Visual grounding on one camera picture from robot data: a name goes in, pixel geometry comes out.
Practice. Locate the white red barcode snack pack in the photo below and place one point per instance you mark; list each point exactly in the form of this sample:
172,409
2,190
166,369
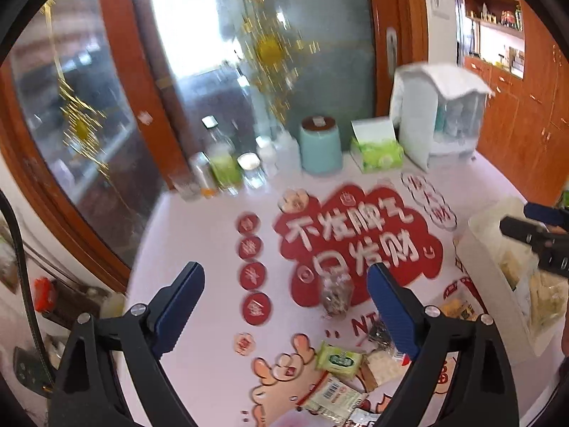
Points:
332,398

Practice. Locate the white plastic storage bin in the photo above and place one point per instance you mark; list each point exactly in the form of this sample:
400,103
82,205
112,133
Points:
500,269

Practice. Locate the green label glass bottle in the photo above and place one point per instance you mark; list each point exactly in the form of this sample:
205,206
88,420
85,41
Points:
220,153

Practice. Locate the teal canister brown lid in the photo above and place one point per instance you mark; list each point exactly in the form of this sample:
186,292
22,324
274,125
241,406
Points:
320,146

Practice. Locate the white squeeze bottle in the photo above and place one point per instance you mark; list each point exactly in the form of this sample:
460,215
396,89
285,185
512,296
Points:
287,155

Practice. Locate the green tissue box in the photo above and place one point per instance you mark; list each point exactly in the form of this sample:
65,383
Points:
374,146

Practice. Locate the glass sliding door gold ornament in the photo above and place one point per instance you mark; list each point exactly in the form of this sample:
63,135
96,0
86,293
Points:
102,101

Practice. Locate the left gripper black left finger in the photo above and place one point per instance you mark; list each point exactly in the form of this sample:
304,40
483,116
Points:
87,390

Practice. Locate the clear bag round cookies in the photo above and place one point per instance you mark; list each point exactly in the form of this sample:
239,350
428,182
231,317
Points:
336,291

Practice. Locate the yellow mountain print snack bag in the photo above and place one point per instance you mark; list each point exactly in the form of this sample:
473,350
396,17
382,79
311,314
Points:
549,295

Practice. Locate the small white pill bottle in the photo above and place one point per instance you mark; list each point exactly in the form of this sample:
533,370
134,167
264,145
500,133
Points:
267,153

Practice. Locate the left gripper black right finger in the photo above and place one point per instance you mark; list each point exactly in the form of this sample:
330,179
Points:
482,390

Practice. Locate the small glass jar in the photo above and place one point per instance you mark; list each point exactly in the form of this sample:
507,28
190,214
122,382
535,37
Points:
251,170

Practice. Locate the white desktop storage cabinet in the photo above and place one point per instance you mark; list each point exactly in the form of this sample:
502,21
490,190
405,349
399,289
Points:
438,109

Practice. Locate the orange liquid glass cup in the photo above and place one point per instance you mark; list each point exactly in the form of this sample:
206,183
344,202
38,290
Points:
201,169

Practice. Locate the beige cracker pack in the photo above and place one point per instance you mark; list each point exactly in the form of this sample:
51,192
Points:
382,366

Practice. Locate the green pineapple cake packet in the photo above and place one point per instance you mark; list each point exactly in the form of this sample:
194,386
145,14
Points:
338,361

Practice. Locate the wooden wall cabinet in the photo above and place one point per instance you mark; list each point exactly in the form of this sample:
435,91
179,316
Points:
525,126

